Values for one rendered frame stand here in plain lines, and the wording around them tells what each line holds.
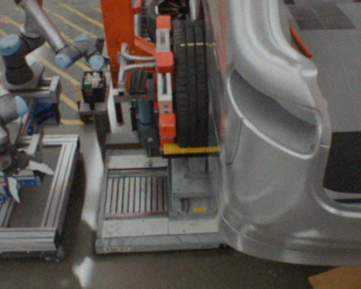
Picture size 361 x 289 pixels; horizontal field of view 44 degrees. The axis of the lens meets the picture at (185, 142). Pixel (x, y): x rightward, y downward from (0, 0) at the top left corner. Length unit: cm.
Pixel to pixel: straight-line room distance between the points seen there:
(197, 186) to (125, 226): 49
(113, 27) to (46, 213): 112
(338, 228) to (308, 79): 50
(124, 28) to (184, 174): 92
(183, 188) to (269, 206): 132
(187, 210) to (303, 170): 146
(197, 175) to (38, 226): 95
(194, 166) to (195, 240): 44
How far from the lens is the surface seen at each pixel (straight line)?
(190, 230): 265
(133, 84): 212
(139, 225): 269
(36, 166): 158
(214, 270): 260
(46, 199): 276
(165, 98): 208
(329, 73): 226
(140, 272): 261
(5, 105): 173
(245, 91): 131
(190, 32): 215
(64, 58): 220
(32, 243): 260
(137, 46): 271
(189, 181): 270
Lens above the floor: 222
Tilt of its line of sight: 43 degrees down
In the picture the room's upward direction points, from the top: 1 degrees counter-clockwise
